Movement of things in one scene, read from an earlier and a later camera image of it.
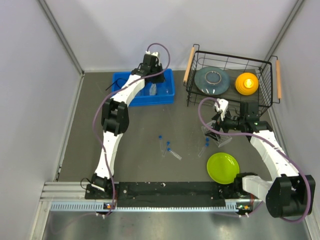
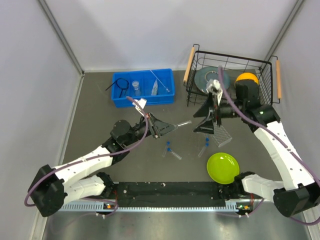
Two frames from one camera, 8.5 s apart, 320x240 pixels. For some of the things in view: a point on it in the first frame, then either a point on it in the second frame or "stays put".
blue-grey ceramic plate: [212, 80] stays put
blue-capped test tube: [168, 144] stays put
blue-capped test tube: [160, 138] -> [184, 123]
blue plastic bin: [152, 93] stays put
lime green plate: [222, 168] stays put
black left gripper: [161, 79] -> [158, 127]
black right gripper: [216, 136] -> [204, 111]
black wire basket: [211, 76] stays put
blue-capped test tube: [206, 145] stays put
